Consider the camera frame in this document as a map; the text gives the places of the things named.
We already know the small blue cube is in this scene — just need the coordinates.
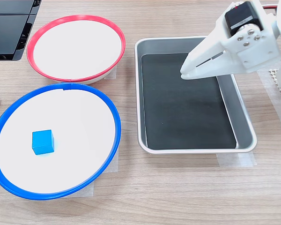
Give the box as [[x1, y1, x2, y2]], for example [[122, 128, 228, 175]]
[[31, 129, 55, 156]]

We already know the black tray mat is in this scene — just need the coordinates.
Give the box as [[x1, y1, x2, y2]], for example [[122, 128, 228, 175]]
[[140, 52, 237, 150]]

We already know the steel rectangular tray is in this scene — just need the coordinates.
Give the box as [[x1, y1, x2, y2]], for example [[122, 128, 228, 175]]
[[134, 35, 258, 155]]

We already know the translucent tape sheet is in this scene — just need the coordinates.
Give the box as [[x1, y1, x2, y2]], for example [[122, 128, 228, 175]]
[[104, 65, 118, 81], [216, 151, 258, 168], [59, 150, 119, 198]]

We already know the red-rimmed white round plate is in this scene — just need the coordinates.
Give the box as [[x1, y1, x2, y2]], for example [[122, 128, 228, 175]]
[[26, 15, 126, 85]]

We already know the blue-rimmed white round plate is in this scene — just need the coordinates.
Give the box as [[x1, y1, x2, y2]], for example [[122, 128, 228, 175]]
[[0, 82, 122, 201]]

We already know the black electronic device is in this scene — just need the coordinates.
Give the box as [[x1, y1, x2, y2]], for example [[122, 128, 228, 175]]
[[0, 0, 43, 62]]

